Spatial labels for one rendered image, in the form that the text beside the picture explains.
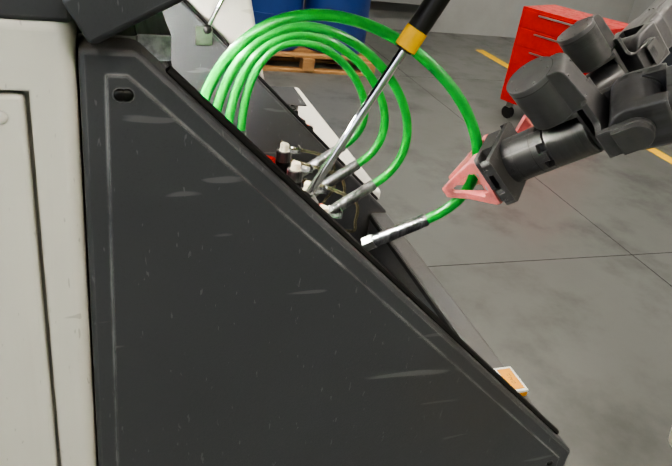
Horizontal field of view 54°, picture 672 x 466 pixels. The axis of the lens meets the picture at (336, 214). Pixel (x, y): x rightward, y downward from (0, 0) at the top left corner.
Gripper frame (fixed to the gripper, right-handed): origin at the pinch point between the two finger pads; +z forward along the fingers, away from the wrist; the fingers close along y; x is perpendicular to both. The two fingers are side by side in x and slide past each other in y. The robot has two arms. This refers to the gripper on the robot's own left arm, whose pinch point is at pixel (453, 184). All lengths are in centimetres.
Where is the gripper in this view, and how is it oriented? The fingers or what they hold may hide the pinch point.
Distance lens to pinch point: 88.8
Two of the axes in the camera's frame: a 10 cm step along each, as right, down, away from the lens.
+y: -4.2, 5.7, -7.1
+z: -7.0, 3.0, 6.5
